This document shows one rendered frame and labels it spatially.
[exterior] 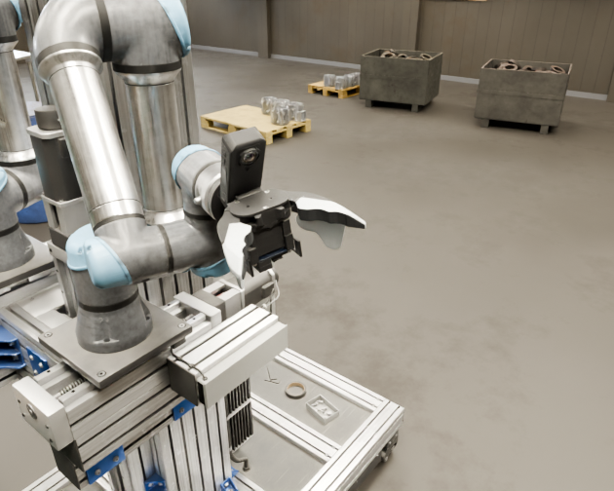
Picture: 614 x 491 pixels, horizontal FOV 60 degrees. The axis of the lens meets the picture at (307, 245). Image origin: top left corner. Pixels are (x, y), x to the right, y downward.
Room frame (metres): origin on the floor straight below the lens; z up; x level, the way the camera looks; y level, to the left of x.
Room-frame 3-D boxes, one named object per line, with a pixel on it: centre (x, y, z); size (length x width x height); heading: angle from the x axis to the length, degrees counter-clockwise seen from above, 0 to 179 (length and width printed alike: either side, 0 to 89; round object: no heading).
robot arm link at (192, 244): (0.74, 0.16, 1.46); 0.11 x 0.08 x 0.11; 121
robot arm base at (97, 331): (0.90, 0.40, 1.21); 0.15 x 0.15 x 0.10
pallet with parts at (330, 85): (9.00, -0.62, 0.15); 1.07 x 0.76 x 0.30; 142
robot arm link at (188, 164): (0.75, 0.15, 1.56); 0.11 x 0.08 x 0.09; 31
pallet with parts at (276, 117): (6.67, 0.65, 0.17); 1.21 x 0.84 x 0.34; 52
